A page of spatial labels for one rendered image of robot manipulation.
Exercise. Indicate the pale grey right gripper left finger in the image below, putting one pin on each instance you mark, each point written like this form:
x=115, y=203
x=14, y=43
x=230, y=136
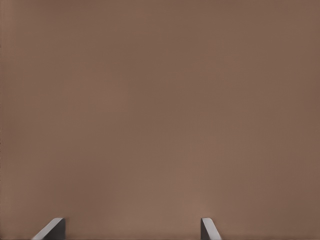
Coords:
x=54, y=230

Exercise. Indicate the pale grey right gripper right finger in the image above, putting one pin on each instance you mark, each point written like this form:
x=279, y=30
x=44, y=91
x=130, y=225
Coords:
x=208, y=230

